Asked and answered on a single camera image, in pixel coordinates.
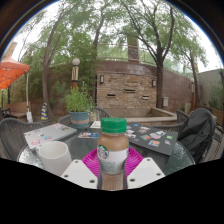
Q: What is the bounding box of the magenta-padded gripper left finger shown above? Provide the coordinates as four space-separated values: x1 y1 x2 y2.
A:
60 147 102 190

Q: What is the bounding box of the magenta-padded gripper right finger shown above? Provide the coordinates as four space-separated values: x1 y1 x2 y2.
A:
124 147 167 190

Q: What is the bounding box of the green-capped coffee drink bottle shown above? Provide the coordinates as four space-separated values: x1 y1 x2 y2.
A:
96 116 130 176

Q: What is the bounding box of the white cup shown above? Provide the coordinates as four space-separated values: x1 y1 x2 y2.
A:
35 140 73 177

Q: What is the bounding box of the black laptop with stickers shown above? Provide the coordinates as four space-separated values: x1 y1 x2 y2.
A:
126 122 180 157

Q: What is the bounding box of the colourful sticker sheet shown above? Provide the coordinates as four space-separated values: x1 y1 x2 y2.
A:
77 131 101 140

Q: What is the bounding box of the silver laptop with stickers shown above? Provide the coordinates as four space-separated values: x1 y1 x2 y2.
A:
22 122 79 150

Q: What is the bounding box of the white printed paper sheet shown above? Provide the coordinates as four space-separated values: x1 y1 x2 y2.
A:
89 120 102 130

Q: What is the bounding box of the yellow and blue striped cone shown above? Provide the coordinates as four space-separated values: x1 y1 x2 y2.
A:
39 102 50 122

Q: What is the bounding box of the green plant in blue pot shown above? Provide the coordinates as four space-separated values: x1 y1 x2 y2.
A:
62 84 96 130

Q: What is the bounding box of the white umbrella base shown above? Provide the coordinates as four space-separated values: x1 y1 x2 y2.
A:
25 111 34 124

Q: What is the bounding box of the wooden bench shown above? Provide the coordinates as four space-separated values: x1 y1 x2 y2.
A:
5 101 31 118

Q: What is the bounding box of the orange patio umbrella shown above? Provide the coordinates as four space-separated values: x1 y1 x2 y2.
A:
0 54 31 91

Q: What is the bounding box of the grey wall box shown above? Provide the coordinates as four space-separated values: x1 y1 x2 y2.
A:
161 96 170 108

